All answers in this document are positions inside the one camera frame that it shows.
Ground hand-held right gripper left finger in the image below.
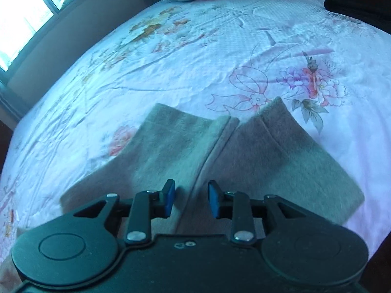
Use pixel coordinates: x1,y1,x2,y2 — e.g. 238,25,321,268
73,179,177,246

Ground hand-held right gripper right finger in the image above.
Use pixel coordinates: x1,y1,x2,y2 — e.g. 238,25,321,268
207,180,310,246

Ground grey pants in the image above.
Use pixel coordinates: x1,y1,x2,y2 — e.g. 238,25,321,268
59,96,365,239

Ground floral bed sheet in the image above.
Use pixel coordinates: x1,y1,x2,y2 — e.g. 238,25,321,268
0,0,391,283

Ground window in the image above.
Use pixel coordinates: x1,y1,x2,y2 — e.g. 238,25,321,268
0,0,94,73

